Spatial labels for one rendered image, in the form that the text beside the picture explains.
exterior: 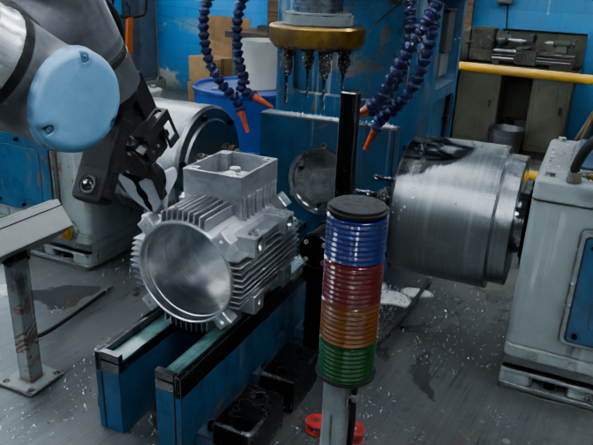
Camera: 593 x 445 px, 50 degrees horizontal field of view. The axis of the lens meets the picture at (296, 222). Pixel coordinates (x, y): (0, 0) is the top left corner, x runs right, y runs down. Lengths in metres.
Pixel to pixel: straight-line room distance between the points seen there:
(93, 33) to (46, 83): 0.21
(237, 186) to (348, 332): 0.36
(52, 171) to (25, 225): 0.44
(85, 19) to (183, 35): 7.38
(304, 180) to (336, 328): 0.75
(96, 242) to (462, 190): 0.80
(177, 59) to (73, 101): 7.65
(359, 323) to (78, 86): 0.34
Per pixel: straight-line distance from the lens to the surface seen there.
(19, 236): 0.98
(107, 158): 0.81
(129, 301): 1.31
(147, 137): 0.84
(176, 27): 8.17
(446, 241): 1.05
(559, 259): 1.02
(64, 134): 0.56
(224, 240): 0.86
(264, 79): 3.24
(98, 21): 0.75
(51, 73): 0.55
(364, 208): 0.59
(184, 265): 1.04
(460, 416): 1.04
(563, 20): 6.18
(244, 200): 0.93
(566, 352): 1.09
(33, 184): 1.47
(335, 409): 0.70
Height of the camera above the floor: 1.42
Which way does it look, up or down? 21 degrees down
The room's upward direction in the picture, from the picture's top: 2 degrees clockwise
